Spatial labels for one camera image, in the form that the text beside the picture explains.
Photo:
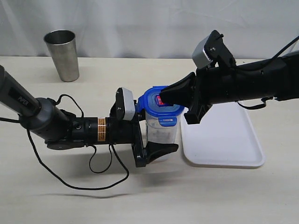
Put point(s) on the white plastic tray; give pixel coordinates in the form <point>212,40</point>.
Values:
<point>225,137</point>

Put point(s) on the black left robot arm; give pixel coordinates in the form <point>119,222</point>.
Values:
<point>63,130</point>

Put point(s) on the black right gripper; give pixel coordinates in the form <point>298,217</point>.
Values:
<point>191,90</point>

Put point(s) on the clear plastic tall container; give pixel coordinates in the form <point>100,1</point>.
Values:
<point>162,128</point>

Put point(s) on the white backdrop curtain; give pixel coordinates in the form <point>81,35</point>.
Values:
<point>148,28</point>

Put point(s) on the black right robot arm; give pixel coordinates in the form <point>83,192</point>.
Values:
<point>218,79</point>

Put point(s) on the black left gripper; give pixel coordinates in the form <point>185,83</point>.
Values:
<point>129,132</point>

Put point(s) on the stainless steel cup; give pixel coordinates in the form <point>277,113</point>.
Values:
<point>61,45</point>

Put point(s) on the blue plastic container lid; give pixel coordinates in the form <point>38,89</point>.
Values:
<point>150,103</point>

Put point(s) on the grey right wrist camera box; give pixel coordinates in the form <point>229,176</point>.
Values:
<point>202,53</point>

